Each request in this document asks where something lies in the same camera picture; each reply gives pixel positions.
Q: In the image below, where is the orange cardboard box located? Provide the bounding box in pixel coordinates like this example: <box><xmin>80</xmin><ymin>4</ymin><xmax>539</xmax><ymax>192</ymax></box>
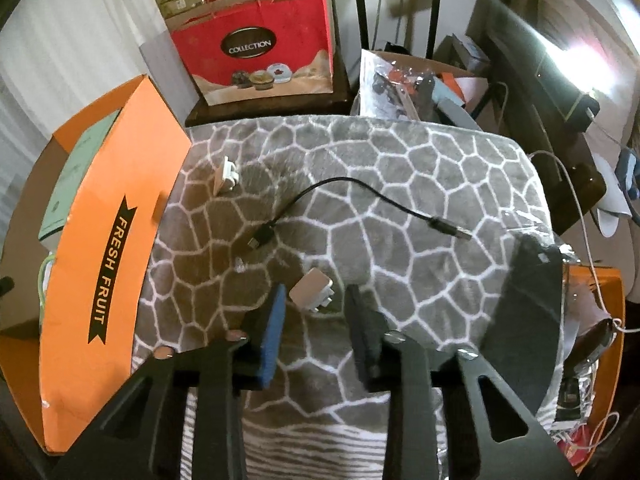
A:
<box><xmin>0</xmin><ymin>74</ymin><xmax>193</xmax><ymax>457</ymax></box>

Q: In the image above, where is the gold portable lamp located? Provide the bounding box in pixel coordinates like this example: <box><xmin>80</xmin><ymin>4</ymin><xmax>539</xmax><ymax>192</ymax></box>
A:
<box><xmin>530</xmin><ymin>35</ymin><xmax>616</xmax><ymax>133</ymax></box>

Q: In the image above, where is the clear bag of black parts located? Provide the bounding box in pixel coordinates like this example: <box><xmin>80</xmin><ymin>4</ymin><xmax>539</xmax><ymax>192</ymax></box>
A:
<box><xmin>357</xmin><ymin>50</ymin><xmax>436</xmax><ymax>121</ymax></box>

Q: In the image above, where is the dark wooden stool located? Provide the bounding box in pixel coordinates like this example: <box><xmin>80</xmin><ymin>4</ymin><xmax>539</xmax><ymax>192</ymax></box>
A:
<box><xmin>184</xmin><ymin>52</ymin><xmax>353</xmax><ymax>128</ymax></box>

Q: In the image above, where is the brown sofa cushion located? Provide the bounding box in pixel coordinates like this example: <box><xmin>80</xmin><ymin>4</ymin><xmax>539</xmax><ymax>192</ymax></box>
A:
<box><xmin>500</xmin><ymin>0</ymin><xmax>616</xmax><ymax>56</ymax></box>

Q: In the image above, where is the green tissue pack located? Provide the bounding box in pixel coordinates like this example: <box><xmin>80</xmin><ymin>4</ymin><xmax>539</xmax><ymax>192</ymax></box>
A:
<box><xmin>37</xmin><ymin>110</ymin><xmax>123</xmax><ymax>251</ymax></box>

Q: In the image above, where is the black usb cable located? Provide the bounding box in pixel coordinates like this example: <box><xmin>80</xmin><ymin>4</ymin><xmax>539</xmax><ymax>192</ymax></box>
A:
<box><xmin>245</xmin><ymin>176</ymin><xmax>473</xmax><ymax>252</ymax></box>

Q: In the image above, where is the blue grey tool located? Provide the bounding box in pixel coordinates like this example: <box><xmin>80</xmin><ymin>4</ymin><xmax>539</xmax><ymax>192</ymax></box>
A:
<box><xmin>617</xmin><ymin>150</ymin><xmax>640</xmax><ymax>201</ymax></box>

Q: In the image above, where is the white cable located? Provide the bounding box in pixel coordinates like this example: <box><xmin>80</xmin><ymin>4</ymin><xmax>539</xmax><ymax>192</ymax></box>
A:
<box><xmin>529</xmin><ymin>150</ymin><xmax>640</xmax><ymax>333</ymax></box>

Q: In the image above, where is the brown sofa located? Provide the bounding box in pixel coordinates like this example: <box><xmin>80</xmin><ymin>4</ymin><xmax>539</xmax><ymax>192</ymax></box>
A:
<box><xmin>470</xmin><ymin>0</ymin><xmax>640</xmax><ymax>306</ymax></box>

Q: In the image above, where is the orange storage box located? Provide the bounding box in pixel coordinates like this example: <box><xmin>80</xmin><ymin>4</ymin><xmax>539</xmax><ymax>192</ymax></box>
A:
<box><xmin>545</xmin><ymin>265</ymin><xmax>626</xmax><ymax>476</ymax></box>

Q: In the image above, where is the lime green cable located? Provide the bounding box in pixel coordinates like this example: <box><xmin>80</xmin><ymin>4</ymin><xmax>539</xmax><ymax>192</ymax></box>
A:
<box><xmin>36</xmin><ymin>254</ymin><xmax>60</xmax><ymax>311</ymax></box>

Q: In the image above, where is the orange card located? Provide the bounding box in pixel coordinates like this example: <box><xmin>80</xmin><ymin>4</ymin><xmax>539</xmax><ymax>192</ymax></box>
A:
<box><xmin>439</xmin><ymin>72</ymin><xmax>465</xmax><ymax>97</ymax></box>

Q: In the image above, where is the black device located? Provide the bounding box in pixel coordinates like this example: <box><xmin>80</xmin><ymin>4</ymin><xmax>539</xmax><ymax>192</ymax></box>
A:
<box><xmin>565</xmin><ymin>317</ymin><xmax>618</xmax><ymax>376</ymax></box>

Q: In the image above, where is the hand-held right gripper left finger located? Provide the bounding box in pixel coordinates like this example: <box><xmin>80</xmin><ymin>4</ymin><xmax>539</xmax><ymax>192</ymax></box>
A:
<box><xmin>50</xmin><ymin>284</ymin><xmax>290</xmax><ymax>480</ymax></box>

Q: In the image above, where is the small grey box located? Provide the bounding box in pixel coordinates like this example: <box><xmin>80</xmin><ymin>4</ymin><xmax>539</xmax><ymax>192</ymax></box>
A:
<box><xmin>447</xmin><ymin>35</ymin><xmax>488</xmax><ymax>78</ymax></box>

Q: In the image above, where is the black face mask clear wrap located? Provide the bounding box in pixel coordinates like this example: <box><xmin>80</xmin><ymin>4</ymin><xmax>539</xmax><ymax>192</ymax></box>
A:
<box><xmin>475</xmin><ymin>210</ymin><xmax>578</xmax><ymax>423</ymax></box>

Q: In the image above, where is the red gift bag oval label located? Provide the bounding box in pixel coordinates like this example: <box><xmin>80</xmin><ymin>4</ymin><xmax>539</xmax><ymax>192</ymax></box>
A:
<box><xmin>167</xmin><ymin>0</ymin><xmax>336</xmax><ymax>107</ymax></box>

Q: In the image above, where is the white curtain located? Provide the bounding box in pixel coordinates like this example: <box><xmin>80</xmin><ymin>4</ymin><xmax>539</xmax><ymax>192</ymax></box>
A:
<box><xmin>0</xmin><ymin>0</ymin><xmax>151</xmax><ymax>151</ymax></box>

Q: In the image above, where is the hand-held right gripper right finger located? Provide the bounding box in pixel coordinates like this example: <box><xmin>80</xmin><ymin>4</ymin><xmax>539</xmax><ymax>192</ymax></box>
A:
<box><xmin>345</xmin><ymin>285</ymin><xmax>578</xmax><ymax>480</ymax></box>

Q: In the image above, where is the white plug adapter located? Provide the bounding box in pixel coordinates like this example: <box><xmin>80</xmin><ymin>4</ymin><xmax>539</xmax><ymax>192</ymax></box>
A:
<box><xmin>290</xmin><ymin>267</ymin><xmax>337</xmax><ymax>313</ymax></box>
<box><xmin>212</xmin><ymin>156</ymin><xmax>241</xmax><ymax>196</ymax></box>

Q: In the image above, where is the tangle of white cables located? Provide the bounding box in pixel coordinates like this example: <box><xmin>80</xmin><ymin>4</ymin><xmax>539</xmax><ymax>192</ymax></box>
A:
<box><xmin>547</xmin><ymin>410</ymin><xmax>621</xmax><ymax>461</ymax></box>

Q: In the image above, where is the brown cardboard box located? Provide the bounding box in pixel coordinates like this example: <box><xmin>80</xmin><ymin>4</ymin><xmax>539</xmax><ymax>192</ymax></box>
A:
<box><xmin>350</xmin><ymin>47</ymin><xmax>493</xmax><ymax>128</ymax></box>

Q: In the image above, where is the grey white patterned blanket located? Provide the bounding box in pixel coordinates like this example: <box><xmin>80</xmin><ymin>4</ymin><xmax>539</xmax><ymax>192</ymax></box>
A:
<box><xmin>132</xmin><ymin>115</ymin><xmax>566</xmax><ymax>480</ymax></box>

